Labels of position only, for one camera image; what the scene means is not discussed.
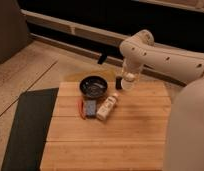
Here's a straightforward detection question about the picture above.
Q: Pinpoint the small black eraser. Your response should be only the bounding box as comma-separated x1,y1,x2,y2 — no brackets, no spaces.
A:
115,76,122,90

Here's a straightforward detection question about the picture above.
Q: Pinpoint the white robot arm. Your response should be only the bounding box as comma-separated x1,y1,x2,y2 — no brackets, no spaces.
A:
119,30,204,171

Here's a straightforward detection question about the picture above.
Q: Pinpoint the dark ceramic bowl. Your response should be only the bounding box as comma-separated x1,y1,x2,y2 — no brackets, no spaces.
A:
79,76,108,99

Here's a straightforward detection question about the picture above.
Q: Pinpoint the white plastic bottle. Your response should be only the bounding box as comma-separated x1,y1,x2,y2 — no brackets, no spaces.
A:
96,93,118,121

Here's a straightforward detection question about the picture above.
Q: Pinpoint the white wooden shelf frame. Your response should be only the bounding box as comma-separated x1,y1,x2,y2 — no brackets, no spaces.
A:
22,10,204,62

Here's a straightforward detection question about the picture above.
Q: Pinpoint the red marker pen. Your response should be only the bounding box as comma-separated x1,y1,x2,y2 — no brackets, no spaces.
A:
78,98,86,119

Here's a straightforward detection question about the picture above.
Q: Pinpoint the brown cabinet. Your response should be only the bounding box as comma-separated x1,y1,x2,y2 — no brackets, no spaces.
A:
0,0,31,63

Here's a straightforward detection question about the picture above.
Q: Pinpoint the dark floor mat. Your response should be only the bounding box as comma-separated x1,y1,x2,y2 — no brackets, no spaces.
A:
1,88,58,171

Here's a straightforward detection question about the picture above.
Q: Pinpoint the black furniture leg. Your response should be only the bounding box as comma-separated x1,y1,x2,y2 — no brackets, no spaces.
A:
97,49,108,64

